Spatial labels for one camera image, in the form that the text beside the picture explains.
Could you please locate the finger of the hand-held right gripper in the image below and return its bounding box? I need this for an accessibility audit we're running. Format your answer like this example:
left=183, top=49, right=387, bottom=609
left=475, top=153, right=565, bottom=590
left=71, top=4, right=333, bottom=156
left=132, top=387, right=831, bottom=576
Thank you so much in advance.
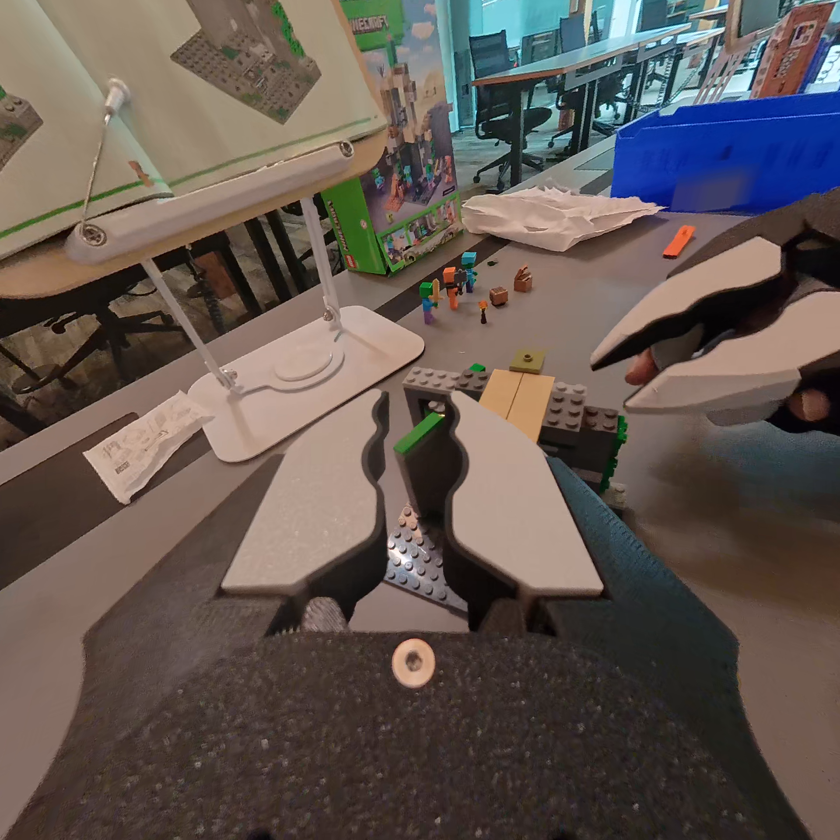
left=589, top=236, right=785, bottom=370
left=623, top=289, right=840, bottom=416

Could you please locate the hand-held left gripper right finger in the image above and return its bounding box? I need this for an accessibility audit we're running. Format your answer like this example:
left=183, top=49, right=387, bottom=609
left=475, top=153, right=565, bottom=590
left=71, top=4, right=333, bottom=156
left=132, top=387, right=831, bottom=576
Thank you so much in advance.
left=444, top=390, right=605, bottom=601

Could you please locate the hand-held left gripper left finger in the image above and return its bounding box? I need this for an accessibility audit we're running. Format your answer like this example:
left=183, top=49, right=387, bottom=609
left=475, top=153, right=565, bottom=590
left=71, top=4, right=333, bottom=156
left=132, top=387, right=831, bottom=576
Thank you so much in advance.
left=220, top=387, right=389, bottom=598

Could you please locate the grey brick model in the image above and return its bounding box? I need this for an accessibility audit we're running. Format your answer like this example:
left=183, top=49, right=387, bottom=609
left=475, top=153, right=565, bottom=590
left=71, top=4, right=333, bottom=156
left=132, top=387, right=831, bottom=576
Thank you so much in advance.
left=384, top=362, right=630, bottom=614

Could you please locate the green brick plate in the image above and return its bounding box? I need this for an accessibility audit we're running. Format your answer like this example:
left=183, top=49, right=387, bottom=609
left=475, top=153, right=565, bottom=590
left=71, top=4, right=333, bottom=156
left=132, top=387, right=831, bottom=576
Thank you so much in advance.
left=392, top=412, right=448, bottom=455

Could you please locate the person's right forearm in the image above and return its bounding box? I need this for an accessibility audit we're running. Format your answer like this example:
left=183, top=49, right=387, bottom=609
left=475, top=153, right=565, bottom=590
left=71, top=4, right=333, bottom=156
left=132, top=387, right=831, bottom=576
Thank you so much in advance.
left=705, top=421, right=840, bottom=488

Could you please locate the grey desk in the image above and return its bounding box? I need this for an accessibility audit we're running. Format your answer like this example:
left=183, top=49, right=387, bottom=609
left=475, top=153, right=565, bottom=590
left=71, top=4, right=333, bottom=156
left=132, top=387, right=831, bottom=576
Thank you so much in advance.
left=0, top=134, right=840, bottom=840

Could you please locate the long background desk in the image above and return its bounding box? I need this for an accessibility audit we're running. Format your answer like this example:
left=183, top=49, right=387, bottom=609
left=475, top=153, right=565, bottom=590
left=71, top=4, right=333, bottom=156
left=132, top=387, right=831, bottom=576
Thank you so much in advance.
left=471, top=23, right=693, bottom=191

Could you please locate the person's right hand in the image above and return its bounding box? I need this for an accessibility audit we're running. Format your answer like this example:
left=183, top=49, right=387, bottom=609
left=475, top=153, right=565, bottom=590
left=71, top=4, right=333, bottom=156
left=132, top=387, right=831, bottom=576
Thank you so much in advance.
left=625, top=346, right=833, bottom=422

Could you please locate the blue plastic bin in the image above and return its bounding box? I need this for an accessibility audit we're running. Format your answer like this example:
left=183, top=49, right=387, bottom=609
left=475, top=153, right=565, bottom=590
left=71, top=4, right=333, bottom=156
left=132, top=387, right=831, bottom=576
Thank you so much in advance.
left=612, top=92, right=840, bottom=215

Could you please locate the white book stand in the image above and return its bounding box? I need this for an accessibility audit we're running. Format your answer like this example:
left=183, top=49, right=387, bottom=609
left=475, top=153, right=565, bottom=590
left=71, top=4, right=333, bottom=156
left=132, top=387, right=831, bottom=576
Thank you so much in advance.
left=0, top=77, right=426, bottom=464

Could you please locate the crumpled white paper bag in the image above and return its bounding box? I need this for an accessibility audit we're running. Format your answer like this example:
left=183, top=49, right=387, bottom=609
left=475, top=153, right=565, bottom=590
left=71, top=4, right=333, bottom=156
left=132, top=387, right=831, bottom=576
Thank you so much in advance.
left=461, top=185, right=667, bottom=253

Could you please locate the brown printed box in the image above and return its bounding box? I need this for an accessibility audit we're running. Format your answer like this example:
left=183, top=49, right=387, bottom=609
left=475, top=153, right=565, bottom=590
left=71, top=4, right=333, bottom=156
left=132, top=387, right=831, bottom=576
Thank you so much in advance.
left=751, top=3, right=836, bottom=101

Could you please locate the small printed white packet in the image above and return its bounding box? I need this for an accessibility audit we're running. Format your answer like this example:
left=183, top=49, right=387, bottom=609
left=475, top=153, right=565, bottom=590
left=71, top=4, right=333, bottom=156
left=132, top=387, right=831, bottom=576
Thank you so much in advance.
left=83, top=390, right=215, bottom=505

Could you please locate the wooden book stand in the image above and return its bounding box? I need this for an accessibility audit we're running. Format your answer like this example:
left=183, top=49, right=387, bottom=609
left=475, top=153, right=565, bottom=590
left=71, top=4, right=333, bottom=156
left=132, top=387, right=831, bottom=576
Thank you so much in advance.
left=696, top=0, right=783, bottom=106

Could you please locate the black office chair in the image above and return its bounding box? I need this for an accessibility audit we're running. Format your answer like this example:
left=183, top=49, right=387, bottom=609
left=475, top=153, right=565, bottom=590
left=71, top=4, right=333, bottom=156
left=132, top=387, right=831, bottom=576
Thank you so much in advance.
left=469, top=29, right=553, bottom=186
left=0, top=289, right=219, bottom=403
left=556, top=13, right=635, bottom=151

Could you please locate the green brick set box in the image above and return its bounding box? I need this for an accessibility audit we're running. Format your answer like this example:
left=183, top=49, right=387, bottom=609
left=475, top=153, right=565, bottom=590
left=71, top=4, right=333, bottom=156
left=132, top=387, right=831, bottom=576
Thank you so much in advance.
left=320, top=0, right=464, bottom=277

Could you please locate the open instruction booklet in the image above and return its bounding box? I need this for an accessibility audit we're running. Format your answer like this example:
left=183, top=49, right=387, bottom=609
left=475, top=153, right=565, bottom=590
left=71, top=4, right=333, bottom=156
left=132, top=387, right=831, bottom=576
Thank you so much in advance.
left=0, top=0, right=388, bottom=244

